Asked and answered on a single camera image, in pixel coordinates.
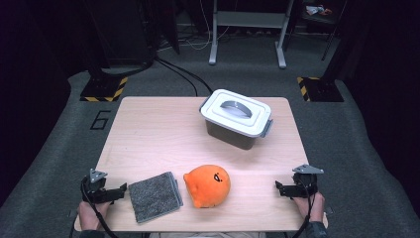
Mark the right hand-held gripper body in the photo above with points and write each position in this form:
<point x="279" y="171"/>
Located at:
<point x="307" y="185"/>

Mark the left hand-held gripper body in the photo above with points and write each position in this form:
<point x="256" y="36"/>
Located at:
<point x="95" y="191"/>

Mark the grey fluffy cloth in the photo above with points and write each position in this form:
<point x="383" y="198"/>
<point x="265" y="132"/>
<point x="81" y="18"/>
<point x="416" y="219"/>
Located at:
<point x="155" y="196"/>

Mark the grey transparent storage box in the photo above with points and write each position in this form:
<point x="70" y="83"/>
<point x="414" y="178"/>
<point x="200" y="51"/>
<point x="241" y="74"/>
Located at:
<point x="231" y="137"/>

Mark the orange plush toy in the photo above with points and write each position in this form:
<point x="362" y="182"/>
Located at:
<point x="206" y="186"/>

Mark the person's left hand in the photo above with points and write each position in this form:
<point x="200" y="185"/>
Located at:
<point x="89" y="214"/>

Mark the person's right hand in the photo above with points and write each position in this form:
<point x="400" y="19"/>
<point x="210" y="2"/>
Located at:
<point x="313" y="208"/>

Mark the grey tape piece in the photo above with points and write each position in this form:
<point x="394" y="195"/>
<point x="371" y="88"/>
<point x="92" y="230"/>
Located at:
<point x="329" y="210"/>
<point x="73" y="212"/>

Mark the black tripod stand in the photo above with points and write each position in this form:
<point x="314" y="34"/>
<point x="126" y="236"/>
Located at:
<point x="330" y="43"/>

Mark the dark cabinet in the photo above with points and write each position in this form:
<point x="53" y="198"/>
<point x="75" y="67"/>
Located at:
<point x="125" y="33"/>

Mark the colourful small item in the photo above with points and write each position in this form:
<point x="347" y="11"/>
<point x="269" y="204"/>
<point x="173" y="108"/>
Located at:
<point x="317" y="10"/>

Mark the black yellow striped base plate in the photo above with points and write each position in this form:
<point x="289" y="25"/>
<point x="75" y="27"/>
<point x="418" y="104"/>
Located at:
<point x="102" y="89"/>
<point x="320" y="90"/>

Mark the white metal desk frame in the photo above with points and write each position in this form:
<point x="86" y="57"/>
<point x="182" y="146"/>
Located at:
<point x="251" y="20"/>

